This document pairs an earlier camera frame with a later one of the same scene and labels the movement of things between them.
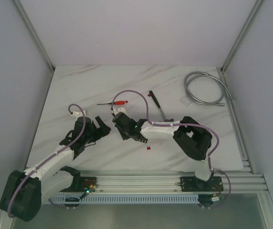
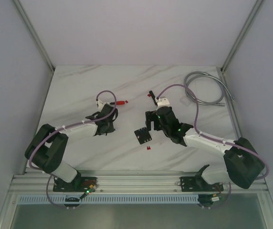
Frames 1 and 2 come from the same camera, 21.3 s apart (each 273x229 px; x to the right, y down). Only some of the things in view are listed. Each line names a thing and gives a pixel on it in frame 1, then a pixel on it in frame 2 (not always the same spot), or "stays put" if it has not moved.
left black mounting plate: [81, 184] stays put
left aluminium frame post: [22, 13] stays put
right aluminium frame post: [249, 21] stays put
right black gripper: [123, 135] → [151, 116]
